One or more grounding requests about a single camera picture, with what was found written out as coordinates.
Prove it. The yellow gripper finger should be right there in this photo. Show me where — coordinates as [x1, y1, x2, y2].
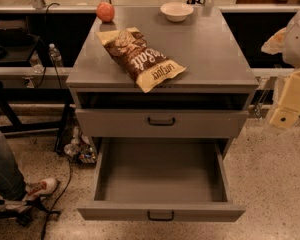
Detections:
[269, 70, 300, 129]

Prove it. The brown chip bag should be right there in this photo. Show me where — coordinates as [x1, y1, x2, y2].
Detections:
[96, 27, 185, 93]

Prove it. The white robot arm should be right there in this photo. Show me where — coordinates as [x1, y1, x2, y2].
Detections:
[261, 10, 300, 130]

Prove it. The grey drawer cabinet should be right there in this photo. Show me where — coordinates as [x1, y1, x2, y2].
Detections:
[67, 6, 257, 152]

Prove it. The open grey lower drawer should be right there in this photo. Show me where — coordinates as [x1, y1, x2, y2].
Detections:
[78, 138, 245, 222]

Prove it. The closed grey upper drawer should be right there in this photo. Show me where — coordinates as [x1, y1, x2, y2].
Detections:
[75, 109, 248, 138]

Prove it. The white bowl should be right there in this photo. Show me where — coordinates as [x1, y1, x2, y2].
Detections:
[160, 2, 194, 22]

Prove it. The orange round fruit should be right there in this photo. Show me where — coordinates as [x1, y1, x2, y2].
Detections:
[96, 2, 115, 23]

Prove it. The pile of small floor items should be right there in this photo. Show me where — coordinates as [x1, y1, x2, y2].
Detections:
[64, 126, 96, 164]

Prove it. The clear plastic water bottle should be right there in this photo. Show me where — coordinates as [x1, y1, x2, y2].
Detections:
[49, 43, 64, 68]

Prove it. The white and red sneaker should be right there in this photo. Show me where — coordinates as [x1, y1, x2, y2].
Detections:
[23, 178, 58, 201]

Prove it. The black side table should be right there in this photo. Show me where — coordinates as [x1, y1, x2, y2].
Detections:
[0, 18, 71, 153]

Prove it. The black chair base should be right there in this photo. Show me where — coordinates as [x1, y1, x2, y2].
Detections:
[0, 198, 60, 226]

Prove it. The person's leg in jeans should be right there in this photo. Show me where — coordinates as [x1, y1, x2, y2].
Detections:
[0, 132, 26, 201]

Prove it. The black floor cable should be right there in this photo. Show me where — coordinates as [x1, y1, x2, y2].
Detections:
[39, 155, 74, 240]

